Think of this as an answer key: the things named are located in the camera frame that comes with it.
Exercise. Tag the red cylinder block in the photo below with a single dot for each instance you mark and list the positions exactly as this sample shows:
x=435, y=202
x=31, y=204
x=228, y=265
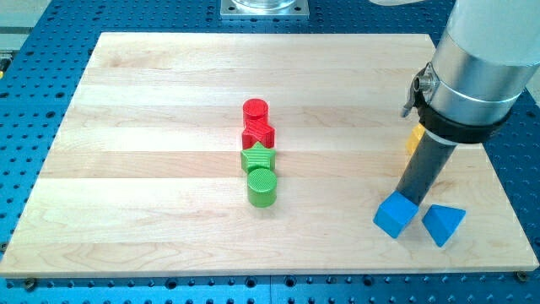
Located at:
x=255, y=110

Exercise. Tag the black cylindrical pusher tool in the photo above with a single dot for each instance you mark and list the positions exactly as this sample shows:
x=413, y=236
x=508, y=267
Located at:
x=426, y=163

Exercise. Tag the metal base plate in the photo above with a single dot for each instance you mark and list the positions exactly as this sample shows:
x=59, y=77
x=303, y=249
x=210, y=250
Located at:
x=264, y=9

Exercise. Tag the green star block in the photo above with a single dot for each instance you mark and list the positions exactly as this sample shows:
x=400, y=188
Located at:
x=256, y=157

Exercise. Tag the red star block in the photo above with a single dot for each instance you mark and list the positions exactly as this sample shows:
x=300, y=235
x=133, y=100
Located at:
x=258, y=131

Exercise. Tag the blue triangle block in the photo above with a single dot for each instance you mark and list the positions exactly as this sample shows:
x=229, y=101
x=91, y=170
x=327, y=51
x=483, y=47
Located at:
x=441, y=222

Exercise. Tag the yellow block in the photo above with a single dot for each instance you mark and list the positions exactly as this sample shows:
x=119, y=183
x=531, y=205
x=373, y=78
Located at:
x=414, y=138

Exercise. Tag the blue cube block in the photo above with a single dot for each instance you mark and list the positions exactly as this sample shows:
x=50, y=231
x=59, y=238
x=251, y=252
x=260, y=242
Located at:
x=394, y=214

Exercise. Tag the green cylinder block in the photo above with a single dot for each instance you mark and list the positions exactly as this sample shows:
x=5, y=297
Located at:
x=262, y=187

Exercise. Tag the wooden board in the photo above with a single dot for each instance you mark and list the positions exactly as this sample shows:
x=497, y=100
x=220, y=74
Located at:
x=144, y=177

